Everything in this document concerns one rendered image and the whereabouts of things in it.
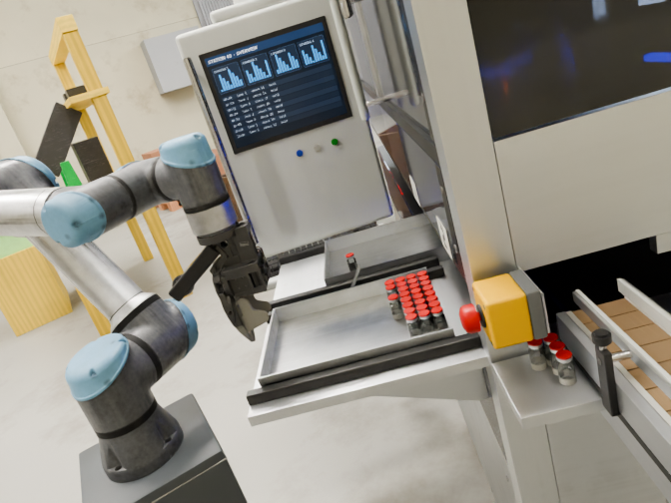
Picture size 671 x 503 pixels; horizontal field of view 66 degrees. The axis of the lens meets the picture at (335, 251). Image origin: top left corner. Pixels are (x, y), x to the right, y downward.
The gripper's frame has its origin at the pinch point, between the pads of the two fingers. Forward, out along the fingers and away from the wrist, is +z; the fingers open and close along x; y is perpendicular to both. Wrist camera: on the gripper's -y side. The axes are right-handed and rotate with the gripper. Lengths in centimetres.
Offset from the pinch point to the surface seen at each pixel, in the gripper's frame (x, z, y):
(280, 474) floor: 73, 97, -33
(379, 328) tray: 5.9, 8.9, 22.4
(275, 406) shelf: -9.6, 9.2, 3.0
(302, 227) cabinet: 89, 10, 2
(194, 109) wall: 849, -18, -221
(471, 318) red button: -19.3, -3.4, 35.9
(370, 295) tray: 19.9, 8.6, 21.9
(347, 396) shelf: -10.6, 10.0, 15.2
